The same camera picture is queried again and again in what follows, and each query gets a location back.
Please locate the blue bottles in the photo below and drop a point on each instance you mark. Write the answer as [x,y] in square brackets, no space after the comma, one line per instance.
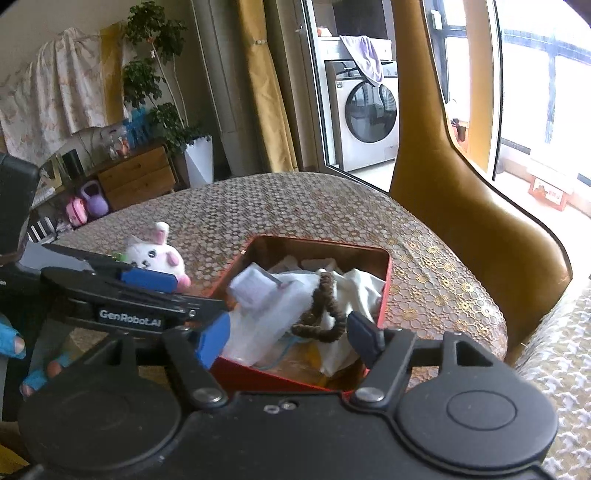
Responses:
[136,131]

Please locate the wooden drawer cabinet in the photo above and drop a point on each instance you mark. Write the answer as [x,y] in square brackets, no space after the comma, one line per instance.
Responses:
[138,175]

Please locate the gold curtain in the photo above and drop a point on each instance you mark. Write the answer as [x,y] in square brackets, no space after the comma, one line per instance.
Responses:
[268,92]

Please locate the tan leather chair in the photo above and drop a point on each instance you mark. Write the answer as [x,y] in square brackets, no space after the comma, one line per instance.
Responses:
[461,207]

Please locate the white plush bunny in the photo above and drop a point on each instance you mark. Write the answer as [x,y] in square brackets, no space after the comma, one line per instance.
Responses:
[152,256]

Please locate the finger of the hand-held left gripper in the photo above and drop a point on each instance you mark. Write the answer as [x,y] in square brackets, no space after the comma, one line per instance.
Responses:
[138,290]
[147,279]

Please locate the purple kettlebell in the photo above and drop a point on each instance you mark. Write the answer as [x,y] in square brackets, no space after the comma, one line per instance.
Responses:
[94,203]

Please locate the floral sheet cover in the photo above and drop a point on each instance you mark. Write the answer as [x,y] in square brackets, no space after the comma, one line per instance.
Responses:
[60,92]

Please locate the white paper packet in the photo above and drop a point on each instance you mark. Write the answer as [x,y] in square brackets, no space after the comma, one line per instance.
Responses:
[254,286]

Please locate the beige standing air conditioner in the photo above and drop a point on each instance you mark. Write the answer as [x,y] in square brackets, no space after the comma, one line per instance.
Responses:
[221,92]

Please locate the person's left hand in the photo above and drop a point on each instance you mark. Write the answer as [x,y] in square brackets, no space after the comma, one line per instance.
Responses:
[14,344]

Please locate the red tin box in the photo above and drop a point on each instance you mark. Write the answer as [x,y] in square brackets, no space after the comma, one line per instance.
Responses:
[258,374]

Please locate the purple cloth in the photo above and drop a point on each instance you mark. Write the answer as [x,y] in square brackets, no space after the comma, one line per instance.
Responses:
[367,60]

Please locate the green potted plant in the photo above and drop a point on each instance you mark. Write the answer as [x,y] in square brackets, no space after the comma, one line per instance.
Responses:
[147,74]

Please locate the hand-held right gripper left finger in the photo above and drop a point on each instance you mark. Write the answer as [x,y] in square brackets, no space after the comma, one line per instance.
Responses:
[214,339]

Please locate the silver washing machine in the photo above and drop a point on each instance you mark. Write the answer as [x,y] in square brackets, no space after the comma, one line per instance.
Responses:
[364,120]

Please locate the pink kettlebell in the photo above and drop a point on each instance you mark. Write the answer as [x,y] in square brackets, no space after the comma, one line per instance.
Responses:
[76,213]

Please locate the houndstooth seat cushion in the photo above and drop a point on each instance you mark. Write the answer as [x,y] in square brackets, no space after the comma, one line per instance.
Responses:
[563,369]

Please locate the clear plastic bag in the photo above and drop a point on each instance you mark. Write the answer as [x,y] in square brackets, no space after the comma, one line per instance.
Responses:
[268,323]

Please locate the brown hair scrunchie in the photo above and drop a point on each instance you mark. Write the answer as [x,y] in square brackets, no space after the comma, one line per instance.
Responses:
[323,323]

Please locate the white smooth cloth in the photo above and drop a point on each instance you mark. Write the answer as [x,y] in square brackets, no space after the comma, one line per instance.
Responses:
[360,286]

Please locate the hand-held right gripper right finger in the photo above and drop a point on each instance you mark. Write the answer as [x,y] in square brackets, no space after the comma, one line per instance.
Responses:
[364,337]

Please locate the red printed cardboard box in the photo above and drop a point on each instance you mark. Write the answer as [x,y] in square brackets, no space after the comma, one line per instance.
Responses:
[549,191]

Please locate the glass sliding door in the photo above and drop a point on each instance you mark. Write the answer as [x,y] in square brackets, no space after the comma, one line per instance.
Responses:
[314,92]

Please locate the white planter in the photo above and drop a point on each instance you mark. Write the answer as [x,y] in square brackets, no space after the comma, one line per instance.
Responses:
[201,164]

